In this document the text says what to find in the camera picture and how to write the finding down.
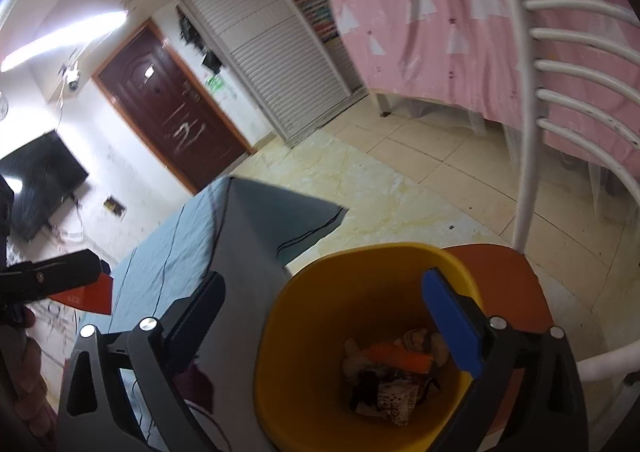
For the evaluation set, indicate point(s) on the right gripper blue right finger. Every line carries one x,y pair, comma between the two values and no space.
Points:
453,322

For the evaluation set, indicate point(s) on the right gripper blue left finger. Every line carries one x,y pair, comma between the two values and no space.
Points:
187,321

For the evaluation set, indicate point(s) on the orange box with white label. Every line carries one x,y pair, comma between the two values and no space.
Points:
95,297

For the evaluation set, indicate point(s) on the trash inside bin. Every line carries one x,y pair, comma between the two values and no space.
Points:
389,379

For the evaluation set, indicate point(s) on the yellow trash bin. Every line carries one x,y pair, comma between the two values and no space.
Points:
341,302

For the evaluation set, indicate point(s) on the person left hand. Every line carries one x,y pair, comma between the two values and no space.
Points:
32,406

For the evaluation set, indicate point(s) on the white metal chair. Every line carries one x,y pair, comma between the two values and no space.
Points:
558,180

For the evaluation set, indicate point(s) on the light blue bed sheet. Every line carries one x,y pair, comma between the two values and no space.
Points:
247,231

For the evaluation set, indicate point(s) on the dark brown wooden door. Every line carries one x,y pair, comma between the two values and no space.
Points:
168,108

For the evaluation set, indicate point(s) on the black hanging bags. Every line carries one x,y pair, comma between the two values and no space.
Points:
191,37

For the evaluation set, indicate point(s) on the pink tree print curtain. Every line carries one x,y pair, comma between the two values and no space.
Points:
475,22

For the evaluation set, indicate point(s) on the white slatted wardrobe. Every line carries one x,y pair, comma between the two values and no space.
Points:
297,81

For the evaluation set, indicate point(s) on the wall mounted black television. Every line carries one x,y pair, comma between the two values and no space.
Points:
42,174

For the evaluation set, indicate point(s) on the wall socket hole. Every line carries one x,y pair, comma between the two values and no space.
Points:
114,207

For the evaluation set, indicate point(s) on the round wall clock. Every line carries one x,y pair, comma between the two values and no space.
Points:
4,106

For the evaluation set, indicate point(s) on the white security camera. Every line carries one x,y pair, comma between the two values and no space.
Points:
71,77

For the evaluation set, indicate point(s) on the colourful wall chart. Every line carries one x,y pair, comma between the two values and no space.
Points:
319,16

